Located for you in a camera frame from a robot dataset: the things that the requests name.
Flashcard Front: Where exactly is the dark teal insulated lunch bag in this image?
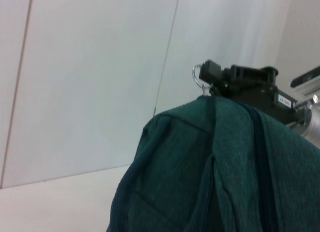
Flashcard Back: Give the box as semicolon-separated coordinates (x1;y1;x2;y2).
106;63;320;232

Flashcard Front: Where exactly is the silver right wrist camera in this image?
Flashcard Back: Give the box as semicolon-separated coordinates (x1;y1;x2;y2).
290;65;320;100

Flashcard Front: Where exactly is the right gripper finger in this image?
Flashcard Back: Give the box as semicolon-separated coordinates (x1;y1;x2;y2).
208;81;229;99
199;59;226;85

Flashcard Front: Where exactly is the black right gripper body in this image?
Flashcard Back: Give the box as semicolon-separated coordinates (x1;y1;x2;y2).
222;65;313;129

